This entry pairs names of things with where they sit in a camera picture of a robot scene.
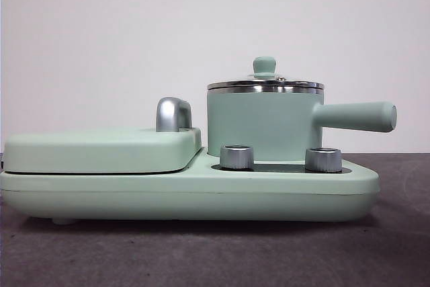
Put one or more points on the glass lid mint green knob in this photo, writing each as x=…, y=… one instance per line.
x=264, y=65

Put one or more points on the silver control knob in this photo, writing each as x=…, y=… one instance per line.
x=323, y=159
x=236, y=157

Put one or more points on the mint green breakfast machine base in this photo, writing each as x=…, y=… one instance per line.
x=201, y=196

